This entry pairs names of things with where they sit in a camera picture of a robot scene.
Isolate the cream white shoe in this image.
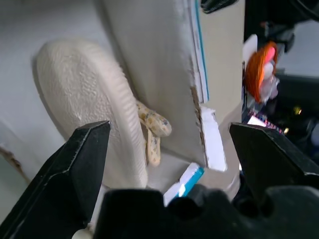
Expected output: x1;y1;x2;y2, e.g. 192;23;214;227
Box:
34;37;172;189

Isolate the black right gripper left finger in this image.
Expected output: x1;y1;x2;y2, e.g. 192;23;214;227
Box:
0;120;112;239

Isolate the white and blue shoebox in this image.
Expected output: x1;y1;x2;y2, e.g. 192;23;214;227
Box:
0;0;229;239

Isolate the orange haired plush toy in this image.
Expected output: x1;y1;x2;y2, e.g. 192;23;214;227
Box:
245;41;280;104

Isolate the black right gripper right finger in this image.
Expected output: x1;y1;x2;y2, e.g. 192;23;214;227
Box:
228;121;319;204

